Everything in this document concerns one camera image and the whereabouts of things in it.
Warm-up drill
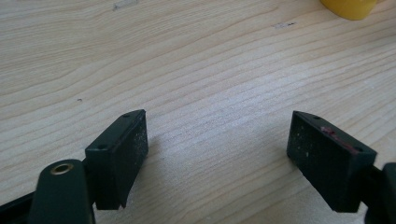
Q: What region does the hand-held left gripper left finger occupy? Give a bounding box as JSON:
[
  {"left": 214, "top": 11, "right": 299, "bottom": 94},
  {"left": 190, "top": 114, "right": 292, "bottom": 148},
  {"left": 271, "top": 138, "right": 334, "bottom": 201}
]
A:
[{"left": 84, "top": 108, "right": 149, "bottom": 211}]

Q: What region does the yellow cup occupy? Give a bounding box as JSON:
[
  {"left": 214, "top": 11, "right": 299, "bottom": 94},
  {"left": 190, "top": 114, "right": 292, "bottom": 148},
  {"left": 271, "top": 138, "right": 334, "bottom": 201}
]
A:
[{"left": 319, "top": 0, "right": 379, "bottom": 21}]

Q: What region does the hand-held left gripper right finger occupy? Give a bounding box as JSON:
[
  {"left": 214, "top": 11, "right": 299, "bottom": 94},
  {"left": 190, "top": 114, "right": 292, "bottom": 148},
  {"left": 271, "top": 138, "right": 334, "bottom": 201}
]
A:
[{"left": 286, "top": 110, "right": 378, "bottom": 214}]

